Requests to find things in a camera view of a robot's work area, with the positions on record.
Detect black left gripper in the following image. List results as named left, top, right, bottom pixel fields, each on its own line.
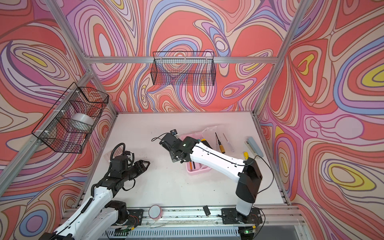
left=120, top=159, right=151, bottom=183

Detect pink plastic tool box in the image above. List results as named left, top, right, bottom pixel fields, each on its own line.
left=178, top=125, right=241, bottom=175

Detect orange handled screwdriver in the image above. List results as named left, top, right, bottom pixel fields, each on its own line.
left=215, top=133, right=226, bottom=154

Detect clear handled screwdriver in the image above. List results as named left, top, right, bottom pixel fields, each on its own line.
left=223, top=133, right=235, bottom=153

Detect black yellow utility knife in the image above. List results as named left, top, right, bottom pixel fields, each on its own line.
left=201, top=138, right=212, bottom=149

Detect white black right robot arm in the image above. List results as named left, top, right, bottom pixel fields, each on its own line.
left=159, top=133, right=263, bottom=217

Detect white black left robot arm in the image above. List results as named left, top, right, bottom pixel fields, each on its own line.
left=40, top=155, right=150, bottom=240

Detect pink calculator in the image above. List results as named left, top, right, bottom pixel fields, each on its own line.
left=104, top=149, right=123, bottom=162

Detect pink round tape dispenser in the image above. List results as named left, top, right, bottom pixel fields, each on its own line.
left=148, top=205, right=163, bottom=221

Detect grey tape roll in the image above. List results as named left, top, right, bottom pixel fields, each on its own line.
left=70, top=113, right=95, bottom=133

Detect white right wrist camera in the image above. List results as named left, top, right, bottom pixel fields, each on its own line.
left=170, top=129, right=178, bottom=136

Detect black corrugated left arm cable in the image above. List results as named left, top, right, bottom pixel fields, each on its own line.
left=109, top=142, right=136, bottom=192

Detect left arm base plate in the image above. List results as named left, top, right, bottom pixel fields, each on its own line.
left=116, top=209, right=144, bottom=227

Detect small black block on rail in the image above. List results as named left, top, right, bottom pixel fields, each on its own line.
left=203, top=206, right=211, bottom=216

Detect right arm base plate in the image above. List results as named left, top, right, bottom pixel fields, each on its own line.
left=218, top=208, right=263, bottom=226

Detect black wire basket back wall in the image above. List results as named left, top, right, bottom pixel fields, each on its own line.
left=151, top=51, right=216, bottom=87

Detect black wire basket wall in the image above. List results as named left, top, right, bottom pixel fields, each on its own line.
left=151, top=51, right=216, bottom=87
left=32, top=83, right=109, bottom=154

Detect black wire basket left wall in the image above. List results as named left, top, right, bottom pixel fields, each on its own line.
left=32, top=83, right=109, bottom=154

